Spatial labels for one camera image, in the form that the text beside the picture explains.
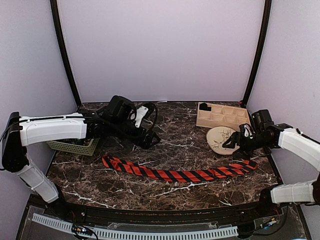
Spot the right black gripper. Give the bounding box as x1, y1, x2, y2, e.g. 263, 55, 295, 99
223, 131, 271, 160

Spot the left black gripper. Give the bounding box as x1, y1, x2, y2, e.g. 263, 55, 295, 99
109, 118, 160, 149

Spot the red navy striped tie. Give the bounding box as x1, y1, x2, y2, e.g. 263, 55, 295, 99
102, 155, 258, 183

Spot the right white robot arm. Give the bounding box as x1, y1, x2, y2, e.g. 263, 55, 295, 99
222, 109, 320, 217

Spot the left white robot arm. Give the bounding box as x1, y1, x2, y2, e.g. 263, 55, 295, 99
0, 95, 160, 218

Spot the bird pattern ceramic plate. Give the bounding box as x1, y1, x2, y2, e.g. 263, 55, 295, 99
206, 126, 240, 156

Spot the wooden compartment organizer box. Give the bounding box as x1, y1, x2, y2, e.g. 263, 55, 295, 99
196, 102, 251, 131

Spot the black rolled tie in box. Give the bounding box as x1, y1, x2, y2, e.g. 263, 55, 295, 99
199, 102, 212, 112

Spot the green plastic basket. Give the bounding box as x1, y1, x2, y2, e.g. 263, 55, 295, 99
46, 138, 100, 157

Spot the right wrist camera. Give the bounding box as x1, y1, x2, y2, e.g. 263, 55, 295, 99
239, 123, 254, 138

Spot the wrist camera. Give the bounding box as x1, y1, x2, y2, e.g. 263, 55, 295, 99
129, 106, 149, 128
239, 123, 254, 138

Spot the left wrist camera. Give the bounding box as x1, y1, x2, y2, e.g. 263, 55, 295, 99
129, 106, 149, 128

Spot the black front rail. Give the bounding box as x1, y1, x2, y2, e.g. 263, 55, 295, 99
27, 193, 301, 227

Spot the white slotted cable duct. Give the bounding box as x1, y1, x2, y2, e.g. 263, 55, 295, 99
31, 213, 239, 240

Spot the right black frame post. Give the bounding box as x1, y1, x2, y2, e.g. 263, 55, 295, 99
240, 0, 272, 108

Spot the black frame post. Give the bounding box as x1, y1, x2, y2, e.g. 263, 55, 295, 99
240, 0, 272, 108
49, 0, 82, 107

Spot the left black frame post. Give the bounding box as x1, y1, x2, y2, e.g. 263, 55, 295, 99
49, 0, 82, 107

